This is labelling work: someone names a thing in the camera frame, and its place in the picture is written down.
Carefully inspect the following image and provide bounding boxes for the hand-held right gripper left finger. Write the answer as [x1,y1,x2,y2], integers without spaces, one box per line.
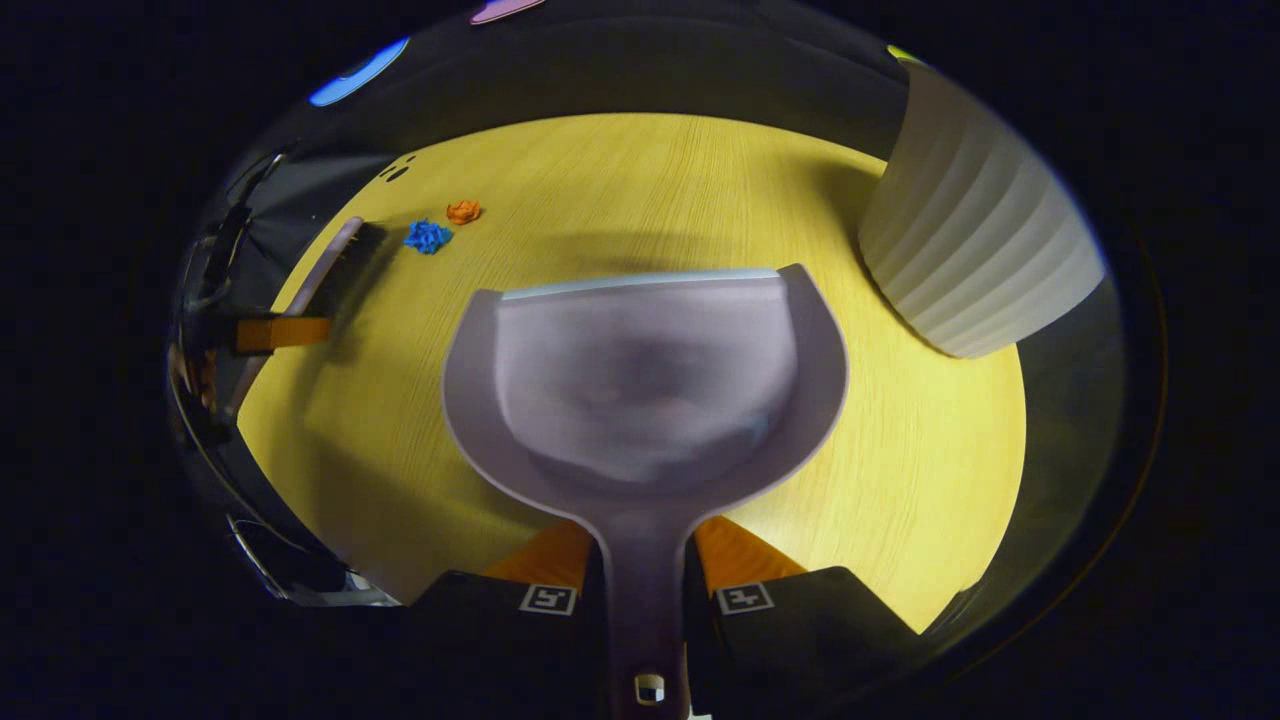
[400,520,612,720]

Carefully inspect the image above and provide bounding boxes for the white ribbed garbage bin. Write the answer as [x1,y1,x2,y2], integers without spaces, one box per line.
[858,62,1109,359]

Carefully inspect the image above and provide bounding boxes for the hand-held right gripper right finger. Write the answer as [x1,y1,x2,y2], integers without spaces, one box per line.
[684,515,922,720]

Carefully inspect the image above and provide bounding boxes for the pale lilac plastic dustpan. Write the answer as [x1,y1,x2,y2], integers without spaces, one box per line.
[441,263,851,720]

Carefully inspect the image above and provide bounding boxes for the small lilac broom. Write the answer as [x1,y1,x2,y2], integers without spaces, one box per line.
[225,215,388,421]

